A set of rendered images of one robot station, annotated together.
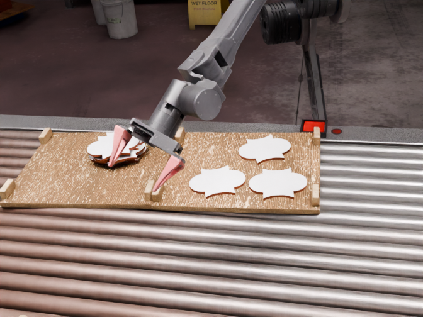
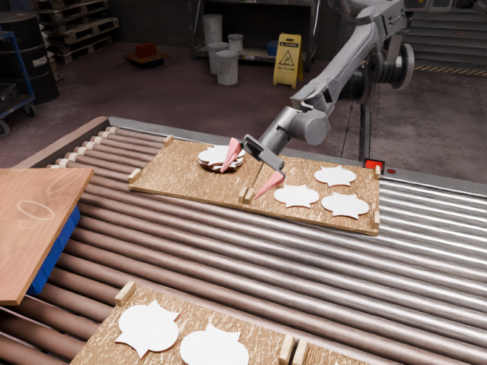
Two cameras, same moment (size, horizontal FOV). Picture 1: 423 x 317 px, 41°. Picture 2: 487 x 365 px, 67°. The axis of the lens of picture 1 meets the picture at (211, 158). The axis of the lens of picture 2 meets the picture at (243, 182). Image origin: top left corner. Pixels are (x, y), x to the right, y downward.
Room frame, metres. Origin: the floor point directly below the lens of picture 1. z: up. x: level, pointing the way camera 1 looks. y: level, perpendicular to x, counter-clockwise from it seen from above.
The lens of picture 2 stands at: (0.22, 0.09, 1.66)
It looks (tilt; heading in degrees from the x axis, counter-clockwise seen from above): 35 degrees down; 4
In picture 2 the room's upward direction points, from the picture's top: straight up
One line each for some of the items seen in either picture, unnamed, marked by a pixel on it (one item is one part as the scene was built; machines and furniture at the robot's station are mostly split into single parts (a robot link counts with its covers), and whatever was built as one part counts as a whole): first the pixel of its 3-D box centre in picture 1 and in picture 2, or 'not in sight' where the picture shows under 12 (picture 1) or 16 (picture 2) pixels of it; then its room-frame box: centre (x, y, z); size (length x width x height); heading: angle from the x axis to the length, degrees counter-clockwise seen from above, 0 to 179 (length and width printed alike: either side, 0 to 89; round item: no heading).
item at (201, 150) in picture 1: (242, 168); (315, 189); (1.25, -0.08, 0.93); 0.41 x 0.35 x 0.02; 77
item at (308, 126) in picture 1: (313, 128); (373, 166); (1.43, -0.31, 0.92); 0.06 x 0.06 x 0.01; 73
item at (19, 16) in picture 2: not in sight; (20, 59); (4.23, 2.90, 0.44); 0.59 x 0.59 x 0.88
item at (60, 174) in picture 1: (94, 166); (201, 169); (1.35, 0.33, 0.93); 0.41 x 0.35 x 0.02; 78
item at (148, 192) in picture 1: (150, 190); (243, 194); (1.18, 0.16, 0.95); 0.06 x 0.02 x 0.03; 168
